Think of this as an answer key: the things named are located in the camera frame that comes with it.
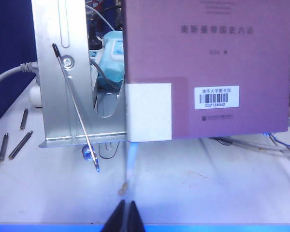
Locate thick grey power cable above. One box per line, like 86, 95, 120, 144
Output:
0, 61, 39, 94

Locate small metal standoff rod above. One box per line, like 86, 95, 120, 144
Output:
19, 108, 29, 131
8, 130, 34, 160
0, 132, 10, 164

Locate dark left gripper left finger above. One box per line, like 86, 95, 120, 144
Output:
103, 199, 126, 232

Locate metal page holder wire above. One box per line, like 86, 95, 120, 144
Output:
52, 43, 100, 173

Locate black power plug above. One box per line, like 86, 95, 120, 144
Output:
87, 14, 102, 50

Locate blue office partition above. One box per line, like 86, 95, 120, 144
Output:
0, 0, 38, 130

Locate thin grey cable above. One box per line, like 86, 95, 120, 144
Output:
199, 136, 290, 158

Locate teal tissue pack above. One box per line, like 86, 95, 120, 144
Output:
96, 30, 125, 90

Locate pink hardcover book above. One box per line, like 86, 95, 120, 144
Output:
122, 0, 290, 142

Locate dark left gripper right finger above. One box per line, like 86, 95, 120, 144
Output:
128, 200, 146, 232

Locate silver metal book stand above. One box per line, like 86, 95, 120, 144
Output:
31, 0, 128, 159

